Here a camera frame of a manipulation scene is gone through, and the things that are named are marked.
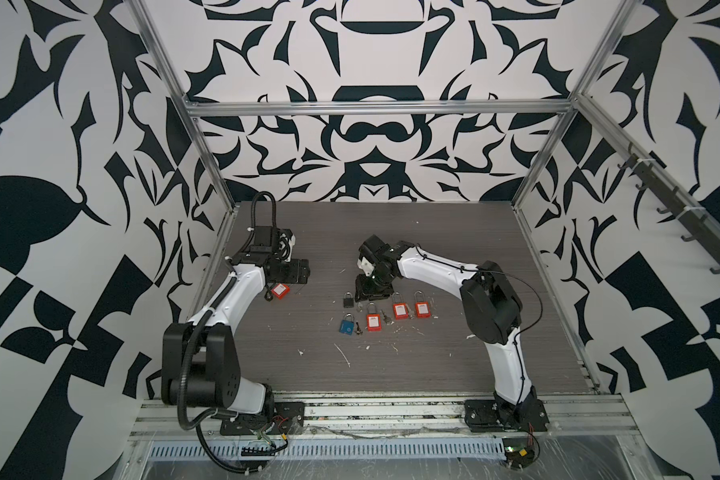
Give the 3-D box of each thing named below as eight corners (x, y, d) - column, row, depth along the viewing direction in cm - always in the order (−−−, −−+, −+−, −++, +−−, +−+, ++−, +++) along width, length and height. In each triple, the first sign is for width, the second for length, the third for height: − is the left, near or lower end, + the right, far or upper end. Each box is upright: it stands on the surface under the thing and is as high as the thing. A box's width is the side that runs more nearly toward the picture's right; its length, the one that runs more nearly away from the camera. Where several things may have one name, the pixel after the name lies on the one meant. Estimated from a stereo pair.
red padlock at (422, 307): (416, 317, 94) (417, 314, 92) (413, 293, 99) (414, 290, 97) (429, 317, 94) (431, 314, 92) (426, 293, 99) (427, 290, 97)
